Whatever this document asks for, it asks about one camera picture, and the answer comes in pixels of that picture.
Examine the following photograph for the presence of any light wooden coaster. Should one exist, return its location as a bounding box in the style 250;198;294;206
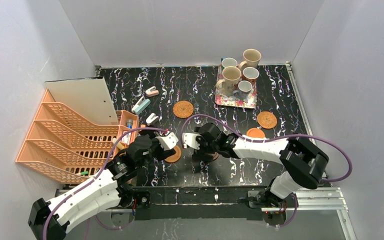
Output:
164;146;182;164
246;127;266;139

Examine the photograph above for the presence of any woven rattan coaster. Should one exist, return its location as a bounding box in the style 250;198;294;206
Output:
257;111;278;129
172;100;194;119

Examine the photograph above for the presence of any floral tray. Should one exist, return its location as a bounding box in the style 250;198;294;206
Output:
214;64;257;109

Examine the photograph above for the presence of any dark walnut wooden coaster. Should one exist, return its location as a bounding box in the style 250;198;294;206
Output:
209;152;219;162

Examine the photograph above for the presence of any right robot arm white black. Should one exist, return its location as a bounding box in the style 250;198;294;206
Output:
182;122;329;207

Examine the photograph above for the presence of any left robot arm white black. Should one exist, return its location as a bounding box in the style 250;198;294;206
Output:
28;127;179;240

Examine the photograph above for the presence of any orange desk organizer tray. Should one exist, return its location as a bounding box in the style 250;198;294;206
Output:
110;110;140;185

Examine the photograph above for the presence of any blue white stapler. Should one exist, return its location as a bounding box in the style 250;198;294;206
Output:
131;96;151;115

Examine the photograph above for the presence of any pink mini stapler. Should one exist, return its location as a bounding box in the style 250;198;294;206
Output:
145;86;160;97

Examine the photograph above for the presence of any small grey heart mug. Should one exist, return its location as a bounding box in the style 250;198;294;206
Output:
233;80;253;100

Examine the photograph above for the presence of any beige mug front left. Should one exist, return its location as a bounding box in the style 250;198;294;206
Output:
215;66;242;97

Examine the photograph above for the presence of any pink floral mug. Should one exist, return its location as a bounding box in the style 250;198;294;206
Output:
242;67;260;86

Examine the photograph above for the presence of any blue mug white inside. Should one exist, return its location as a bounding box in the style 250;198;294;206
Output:
221;57;238;71

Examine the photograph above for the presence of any white folder board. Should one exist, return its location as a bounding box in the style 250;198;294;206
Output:
45;77;119;125

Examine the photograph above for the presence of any tall beige mug rear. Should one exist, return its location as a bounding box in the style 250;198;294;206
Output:
237;48;262;71

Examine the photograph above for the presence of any orange mesh file rack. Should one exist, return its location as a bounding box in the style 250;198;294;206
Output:
15;90;119;184

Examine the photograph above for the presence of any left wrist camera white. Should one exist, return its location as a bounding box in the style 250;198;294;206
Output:
156;132;179;151

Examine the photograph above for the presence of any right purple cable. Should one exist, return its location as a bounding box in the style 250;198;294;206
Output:
180;114;353;229

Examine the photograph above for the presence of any purple cable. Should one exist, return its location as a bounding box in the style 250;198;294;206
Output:
180;114;353;229
42;127;170;240

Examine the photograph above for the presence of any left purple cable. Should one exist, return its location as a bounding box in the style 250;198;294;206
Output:
42;127;170;240

